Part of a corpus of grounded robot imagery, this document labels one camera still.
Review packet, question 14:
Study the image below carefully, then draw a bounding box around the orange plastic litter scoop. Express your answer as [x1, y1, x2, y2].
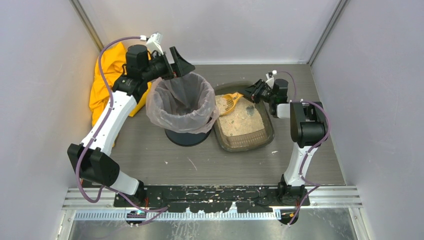
[220, 92, 244, 116]

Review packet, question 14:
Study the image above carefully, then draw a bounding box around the dark translucent litter box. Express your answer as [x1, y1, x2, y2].
[214, 97, 275, 152]

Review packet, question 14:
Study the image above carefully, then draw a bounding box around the translucent trash bag liner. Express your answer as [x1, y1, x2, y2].
[145, 72, 220, 134]

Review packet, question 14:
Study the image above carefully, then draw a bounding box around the black trash bin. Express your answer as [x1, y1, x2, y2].
[164, 129, 211, 147]

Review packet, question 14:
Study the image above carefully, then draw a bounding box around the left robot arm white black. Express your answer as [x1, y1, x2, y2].
[67, 44, 195, 196]

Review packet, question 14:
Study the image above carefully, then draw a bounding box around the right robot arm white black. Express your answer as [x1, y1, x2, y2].
[240, 78, 330, 206]

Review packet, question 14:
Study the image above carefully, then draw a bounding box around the yellow cloth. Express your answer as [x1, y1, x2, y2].
[88, 41, 154, 149]

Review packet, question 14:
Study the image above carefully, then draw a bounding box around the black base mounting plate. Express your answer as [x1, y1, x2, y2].
[113, 182, 310, 214]

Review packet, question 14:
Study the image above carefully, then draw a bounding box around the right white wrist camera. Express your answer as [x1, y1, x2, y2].
[265, 70, 278, 89]

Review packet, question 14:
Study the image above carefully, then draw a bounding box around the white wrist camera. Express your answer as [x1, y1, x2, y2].
[265, 70, 278, 89]
[139, 32, 164, 57]

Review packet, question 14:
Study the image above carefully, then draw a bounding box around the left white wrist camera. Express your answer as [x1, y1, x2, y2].
[139, 32, 164, 57]

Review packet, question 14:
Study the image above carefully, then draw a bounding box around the aluminium rail frame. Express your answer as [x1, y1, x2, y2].
[62, 186, 363, 222]

